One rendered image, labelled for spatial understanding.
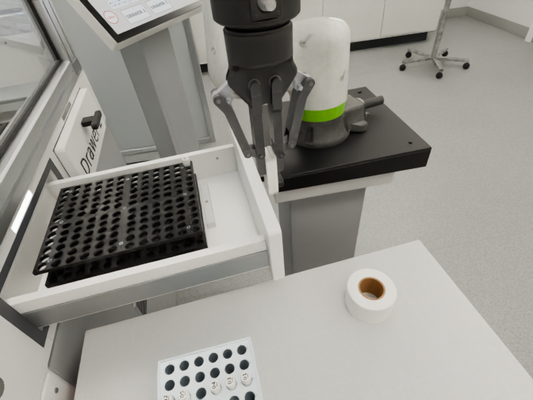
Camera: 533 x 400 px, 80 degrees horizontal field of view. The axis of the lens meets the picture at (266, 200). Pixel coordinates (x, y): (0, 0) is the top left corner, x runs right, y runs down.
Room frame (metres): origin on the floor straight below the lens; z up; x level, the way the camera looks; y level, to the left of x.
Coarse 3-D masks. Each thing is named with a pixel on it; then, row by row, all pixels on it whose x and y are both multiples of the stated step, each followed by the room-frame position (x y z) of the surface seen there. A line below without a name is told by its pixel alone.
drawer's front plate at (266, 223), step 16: (240, 160) 0.44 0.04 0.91; (240, 176) 0.49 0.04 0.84; (256, 176) 0.37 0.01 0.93; (256, 192) 0.34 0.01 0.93; (256, 208) 0.33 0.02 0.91; (272, 208) 0.30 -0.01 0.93; (256, 224) 0.36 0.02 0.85; (272, 224) 0.28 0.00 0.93; (272, 240) 0.26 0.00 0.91; (272, 256) 0.26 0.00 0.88; (272, 272) 0.26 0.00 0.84
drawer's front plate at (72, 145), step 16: (80, 96) 0.74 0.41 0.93; (80, 112) 0.68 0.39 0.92; (64, 128) 0.59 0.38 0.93; (80, 128) 0.63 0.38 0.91; (64, 144) 0.53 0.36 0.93; (80, 144) 0.59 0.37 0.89; (96, 144) 0.67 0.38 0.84; (64, 160) 0.51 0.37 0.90; (80, 160) 0.55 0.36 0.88; (96, 160) 0.62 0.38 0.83
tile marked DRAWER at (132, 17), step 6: (132, 6) 1.17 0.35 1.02; (138, 6) 1.18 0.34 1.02; (126, 12) 1.13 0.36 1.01; (132, 12) 1.15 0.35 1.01; (138, 12) 1.16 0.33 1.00; (144, 12) 1.18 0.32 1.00; (126, 18) 1.11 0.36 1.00; (132, 18) 1.13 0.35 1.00; (138, 18) 1.14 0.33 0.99; (144, 18) 1.16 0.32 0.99
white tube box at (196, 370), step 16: (192, 352) 0.18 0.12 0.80; (208, 352) 0.18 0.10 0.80; (224, 352) 0.18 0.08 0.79; (240, 352) 0.18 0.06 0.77; (160, 368) 0.17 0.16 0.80; (176, 368) 0.17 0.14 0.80; (192, 368) 0.16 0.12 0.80; (208, 368) 0.16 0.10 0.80; (224, 368) 0.16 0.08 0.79; (240, 368) 0.16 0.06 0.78; (256, 368) 0.15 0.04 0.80; (160, 384) 0.15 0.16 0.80; (176, 384) 0.15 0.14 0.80; (192, 384) 0.14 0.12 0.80; (208, 384) 0.14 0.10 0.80; (224, 384) 0.14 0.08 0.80; (240, 384) 0.14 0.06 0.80; (256, 384) 0.14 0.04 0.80
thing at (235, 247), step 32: (160, 160) 0.49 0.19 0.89; (192, 160) 0.50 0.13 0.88; (224, 160) 0.51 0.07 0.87; (224, 192) 0.45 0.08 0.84; (32, 224) 0.36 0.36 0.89; (224, 224) 0.37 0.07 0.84; (32, 256) 0.32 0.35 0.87; (192, 256) 0.26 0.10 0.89; (224, 256) 0.27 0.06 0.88; (256, 256) 0.27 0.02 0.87; (32, 288) 0.28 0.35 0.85; (64, 288) 0.24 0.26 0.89; (96, 288) 0.24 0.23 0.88; (128, 288) 0.24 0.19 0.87; (160, 288) 0.25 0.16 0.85; (32, 320) 0.22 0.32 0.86; (64, 320) 0.23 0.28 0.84
